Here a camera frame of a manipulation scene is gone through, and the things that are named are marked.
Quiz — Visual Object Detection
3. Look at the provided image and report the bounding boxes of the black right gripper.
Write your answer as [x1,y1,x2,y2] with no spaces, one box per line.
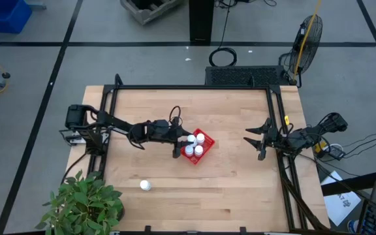
[243,117,287,161]

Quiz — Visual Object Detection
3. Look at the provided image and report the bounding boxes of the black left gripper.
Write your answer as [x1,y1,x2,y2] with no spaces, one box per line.
[147,117,195,159]

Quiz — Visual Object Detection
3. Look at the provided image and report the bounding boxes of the red plastic basket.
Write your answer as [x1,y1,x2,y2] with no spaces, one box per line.
[180,128,216,165]

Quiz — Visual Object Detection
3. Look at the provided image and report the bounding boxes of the black perforated case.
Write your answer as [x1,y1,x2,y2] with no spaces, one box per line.
[204,65,290,87]

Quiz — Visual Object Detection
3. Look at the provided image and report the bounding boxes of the black power adapter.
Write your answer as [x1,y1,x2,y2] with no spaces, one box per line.
[318,143,346,161]

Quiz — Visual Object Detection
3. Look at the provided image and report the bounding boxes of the white printed paper sheet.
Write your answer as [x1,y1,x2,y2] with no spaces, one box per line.
[320,170,362,227]

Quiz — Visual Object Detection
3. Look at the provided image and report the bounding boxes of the black floor fan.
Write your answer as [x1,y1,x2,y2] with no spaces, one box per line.
[279,14,324,87]

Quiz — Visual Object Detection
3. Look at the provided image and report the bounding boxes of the black pillar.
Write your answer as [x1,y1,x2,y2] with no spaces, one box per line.
[189,0,215,43]

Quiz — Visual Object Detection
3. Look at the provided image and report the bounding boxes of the green potted plant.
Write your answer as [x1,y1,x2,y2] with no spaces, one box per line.
[34,169,125,235]

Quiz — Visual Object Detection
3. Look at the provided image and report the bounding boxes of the grey moulded packing tray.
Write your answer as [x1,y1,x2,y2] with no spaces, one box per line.
[119,0,189,26]

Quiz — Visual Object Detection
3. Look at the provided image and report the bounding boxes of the blue plastic bin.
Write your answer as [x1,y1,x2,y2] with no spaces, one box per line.
[0,0,33,34]

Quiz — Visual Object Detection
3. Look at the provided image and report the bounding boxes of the black metal table frame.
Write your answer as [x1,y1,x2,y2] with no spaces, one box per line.
[86,74,331,235]

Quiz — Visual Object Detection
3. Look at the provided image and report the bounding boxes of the black coiled cable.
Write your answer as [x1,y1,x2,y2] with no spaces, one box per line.
[208,0,238,68]

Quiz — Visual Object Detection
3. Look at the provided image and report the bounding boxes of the yellow cable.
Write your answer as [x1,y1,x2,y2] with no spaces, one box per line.
[292,0,322,82]

